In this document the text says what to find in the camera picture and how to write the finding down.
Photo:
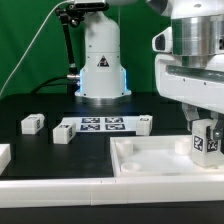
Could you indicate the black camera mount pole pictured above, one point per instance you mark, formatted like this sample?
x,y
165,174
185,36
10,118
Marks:
x,y
70,17

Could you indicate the fiducial marker sheet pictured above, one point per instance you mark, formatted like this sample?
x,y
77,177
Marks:
x,y
103,124

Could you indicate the white L-shaped obstacle wall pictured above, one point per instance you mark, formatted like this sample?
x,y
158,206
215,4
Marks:
x,y
102,191

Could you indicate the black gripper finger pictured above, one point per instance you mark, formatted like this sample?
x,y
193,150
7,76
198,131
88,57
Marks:
x,y
191,114
216,128

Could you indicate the white square tabletop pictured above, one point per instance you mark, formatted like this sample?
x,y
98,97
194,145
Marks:
x,y
156,156

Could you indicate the camera on pole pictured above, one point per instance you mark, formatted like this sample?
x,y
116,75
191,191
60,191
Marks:
x,y
90,4

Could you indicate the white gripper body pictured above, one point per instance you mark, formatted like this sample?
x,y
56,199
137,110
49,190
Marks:
x,y
199,87

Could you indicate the green backdrop curtain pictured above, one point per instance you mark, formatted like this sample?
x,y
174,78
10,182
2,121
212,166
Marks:
x,y
32,45

